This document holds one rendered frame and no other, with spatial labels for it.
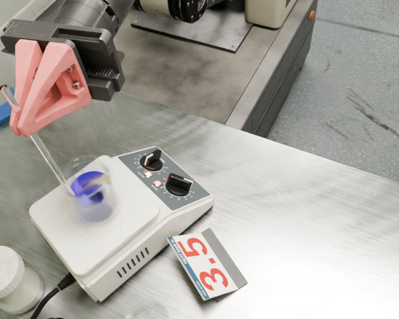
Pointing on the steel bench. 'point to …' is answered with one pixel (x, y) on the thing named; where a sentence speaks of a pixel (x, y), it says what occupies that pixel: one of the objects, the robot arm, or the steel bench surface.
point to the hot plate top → (75, 263)
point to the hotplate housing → (135, 244)
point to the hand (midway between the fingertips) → (23, 124)
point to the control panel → (132, 160)
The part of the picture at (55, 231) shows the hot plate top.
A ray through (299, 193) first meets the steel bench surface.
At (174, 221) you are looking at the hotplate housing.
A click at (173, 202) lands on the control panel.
